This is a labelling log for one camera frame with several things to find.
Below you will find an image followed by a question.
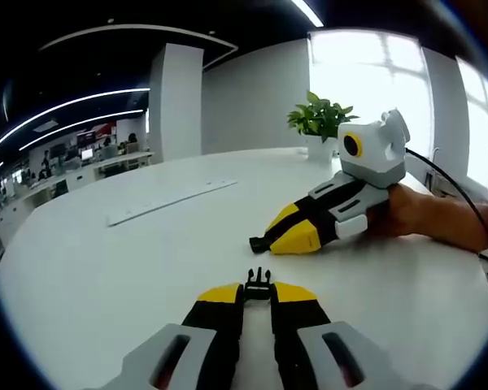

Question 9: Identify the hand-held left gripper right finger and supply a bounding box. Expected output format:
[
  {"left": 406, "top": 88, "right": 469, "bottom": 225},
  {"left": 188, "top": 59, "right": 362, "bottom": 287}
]
[{"left": 270, "top": 280, "right": 408, "bottom": 390}]

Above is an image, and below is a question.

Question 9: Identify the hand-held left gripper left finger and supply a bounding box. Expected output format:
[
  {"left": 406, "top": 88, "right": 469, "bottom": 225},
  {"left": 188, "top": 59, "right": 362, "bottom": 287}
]
[{"left": 95, "top": 283, "right": 245, "bottom": 390}]

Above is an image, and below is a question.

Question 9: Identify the black plastic buckle socket part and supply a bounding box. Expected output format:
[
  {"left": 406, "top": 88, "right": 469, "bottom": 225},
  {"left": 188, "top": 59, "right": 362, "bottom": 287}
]
[{"left": 249, "top": 234, "right": 272, "bottom": 256}]

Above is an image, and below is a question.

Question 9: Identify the black plastic buckle pronged part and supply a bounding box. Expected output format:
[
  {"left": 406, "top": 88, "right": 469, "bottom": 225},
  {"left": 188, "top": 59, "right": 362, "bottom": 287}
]
[{"left": 242, "top": 266, "right": 274, "bottom": 302}]

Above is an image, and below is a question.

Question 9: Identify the person's right hand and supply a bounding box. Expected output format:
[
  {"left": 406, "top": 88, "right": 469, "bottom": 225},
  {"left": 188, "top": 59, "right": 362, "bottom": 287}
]
[{"left": 367, "top": 182, "right": 432, "bottom": 239}]

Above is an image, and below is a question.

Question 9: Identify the green plant in white pot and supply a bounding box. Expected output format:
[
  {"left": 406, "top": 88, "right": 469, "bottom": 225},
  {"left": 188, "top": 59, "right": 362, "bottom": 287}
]
[{"left": 287, "top": 89, "right": 360, "bottom": 164}]

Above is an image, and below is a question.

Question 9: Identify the white office desk row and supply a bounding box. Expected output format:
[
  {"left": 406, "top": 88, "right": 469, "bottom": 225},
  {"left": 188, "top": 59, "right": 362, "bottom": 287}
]
[{"left": 0, "top": 151, "right": 154, "bottom": 215}]

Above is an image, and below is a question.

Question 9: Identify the white ceiling light strip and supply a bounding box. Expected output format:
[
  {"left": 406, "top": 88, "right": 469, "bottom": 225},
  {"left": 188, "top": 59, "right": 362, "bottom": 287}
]
[
  {"left": 18, "top": 108, "right": 144, "bottom": 152},
  {"left": 0, "top": 86, "right": 151, "bottom": 154}
]

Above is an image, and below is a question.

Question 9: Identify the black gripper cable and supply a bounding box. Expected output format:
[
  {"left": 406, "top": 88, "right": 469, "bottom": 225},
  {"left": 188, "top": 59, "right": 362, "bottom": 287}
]
[{"left": 403, "top": 146, "right": 488, "bottom": 282}]

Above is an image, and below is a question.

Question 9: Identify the red wall display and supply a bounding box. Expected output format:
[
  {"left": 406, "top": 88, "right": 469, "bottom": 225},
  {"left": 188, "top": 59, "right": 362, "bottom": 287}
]
[{"left": 76, "top": 120, "right": 118, "bottom": 148}]

